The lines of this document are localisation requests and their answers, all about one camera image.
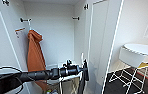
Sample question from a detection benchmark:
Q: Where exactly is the black garment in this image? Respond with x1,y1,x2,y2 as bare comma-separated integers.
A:
77,59,90,94

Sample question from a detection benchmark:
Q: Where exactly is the white inner shelf unit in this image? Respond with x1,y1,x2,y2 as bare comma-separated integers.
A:
46,60,88,94

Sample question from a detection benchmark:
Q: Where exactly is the woven brown basket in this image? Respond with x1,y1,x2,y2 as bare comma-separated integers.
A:
44,86,59,94

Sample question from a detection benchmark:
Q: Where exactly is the orange hanging garment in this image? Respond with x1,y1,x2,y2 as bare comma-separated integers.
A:
26,29,48,91

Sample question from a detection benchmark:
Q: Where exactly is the white wardrobe body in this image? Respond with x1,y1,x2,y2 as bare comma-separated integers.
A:
0,0,91,94

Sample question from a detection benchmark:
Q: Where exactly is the black wardrobe hook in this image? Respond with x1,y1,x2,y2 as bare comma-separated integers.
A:
19,17,33,24
71,16,81,22

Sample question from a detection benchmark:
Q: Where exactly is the white hanger with orange garment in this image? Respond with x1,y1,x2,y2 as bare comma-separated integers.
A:
27,19,34,32

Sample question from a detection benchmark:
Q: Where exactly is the black wardrobe door hinge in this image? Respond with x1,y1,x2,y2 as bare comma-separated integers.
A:
1,0,11,6
83,3,90,10

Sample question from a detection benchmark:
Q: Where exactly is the round white table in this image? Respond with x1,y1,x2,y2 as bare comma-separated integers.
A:
123,43,148,58

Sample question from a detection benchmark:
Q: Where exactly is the orange label strip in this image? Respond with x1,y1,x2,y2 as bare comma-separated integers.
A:
14,27,26,35

